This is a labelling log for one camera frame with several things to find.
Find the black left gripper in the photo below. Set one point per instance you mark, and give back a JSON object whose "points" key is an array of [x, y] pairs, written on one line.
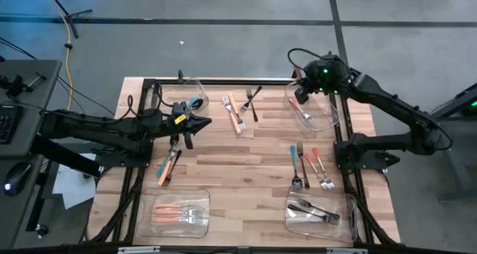
{"points": [[164, 125]]}

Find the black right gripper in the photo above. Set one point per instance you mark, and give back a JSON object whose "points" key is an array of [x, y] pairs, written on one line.
{"points": [[331, 79]]}

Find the clear plastic bin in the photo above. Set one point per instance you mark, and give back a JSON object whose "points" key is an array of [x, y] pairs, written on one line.
{"points": [[175, 92], [175, 231], [350, 224], [324, 116]]}

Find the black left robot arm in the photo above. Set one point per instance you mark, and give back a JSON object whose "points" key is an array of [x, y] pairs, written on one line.
{"points": [[93, 127]]}

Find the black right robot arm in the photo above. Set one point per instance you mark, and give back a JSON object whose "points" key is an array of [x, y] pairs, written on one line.
{"points": [[391, 101]]}

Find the yellow label tag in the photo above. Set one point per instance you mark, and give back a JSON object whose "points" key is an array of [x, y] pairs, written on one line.
{"points": [[180, 119]]}

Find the white paper sheets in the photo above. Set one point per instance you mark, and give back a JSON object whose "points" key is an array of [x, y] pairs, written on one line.
{"points": [[74, 183]]}

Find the black support beam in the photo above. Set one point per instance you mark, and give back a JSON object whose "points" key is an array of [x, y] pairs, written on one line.
{"points": [[56, 153]]}

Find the black tripod stand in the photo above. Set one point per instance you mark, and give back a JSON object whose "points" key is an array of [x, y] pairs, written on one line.
{"points": [[74, 27]]}

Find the dark metal side table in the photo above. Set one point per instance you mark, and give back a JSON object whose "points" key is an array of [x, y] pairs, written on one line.
{"points": [[458, 105]]}

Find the grey desk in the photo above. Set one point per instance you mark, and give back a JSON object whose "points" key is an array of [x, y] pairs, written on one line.
{"points": [[37, 86]]}

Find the black keyboard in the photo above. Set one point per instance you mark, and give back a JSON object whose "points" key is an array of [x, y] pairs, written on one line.
{"points": [[9, 123]]}

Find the black computer mouse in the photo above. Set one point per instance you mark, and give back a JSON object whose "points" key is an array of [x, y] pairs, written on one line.
{"points": [[16, 177]]}

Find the black caster wheel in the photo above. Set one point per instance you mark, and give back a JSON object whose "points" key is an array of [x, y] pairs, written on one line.
{"points": [[41, 230]]}

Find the black frame clamp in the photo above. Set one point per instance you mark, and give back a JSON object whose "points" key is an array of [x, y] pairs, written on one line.
{"points": [[295, 75], [180, 76]]}

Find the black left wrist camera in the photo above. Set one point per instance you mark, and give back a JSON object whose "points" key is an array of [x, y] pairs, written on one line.
{"points": [[179, 108]]}

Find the black aluminium frame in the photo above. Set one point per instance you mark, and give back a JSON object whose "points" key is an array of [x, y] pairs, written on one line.
{"points": [[242, 82]]}

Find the silver metal bracket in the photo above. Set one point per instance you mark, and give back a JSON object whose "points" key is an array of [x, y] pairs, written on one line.
{"points": [[346, 251], [138, 250]]}

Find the black desk mount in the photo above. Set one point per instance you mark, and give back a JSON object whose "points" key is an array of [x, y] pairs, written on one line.
{"points": [[15, 86]]}

